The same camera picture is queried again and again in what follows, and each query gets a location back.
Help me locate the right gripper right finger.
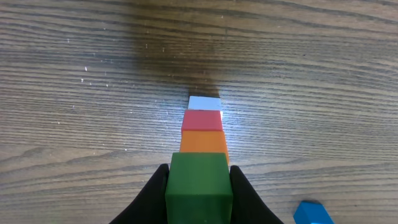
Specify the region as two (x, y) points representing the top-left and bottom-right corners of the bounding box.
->
(229, 165), (284, 224)

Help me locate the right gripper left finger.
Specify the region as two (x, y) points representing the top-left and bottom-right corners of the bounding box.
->
(108, 164), (170, 224)

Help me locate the green cube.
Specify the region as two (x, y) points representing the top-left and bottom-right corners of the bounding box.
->
(164, 152), (234, 224)

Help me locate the blue cube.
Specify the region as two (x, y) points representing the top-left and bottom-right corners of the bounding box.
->
(292, 200), (335, 224)

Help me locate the orange cube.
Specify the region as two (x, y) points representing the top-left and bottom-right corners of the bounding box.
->
(179, 130), (230, 165)

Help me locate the red cube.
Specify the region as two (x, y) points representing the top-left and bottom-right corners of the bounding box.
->
(181, 109), (224, 132)

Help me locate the white cube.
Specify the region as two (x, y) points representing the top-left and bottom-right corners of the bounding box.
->
(187, 95), (224, 121)

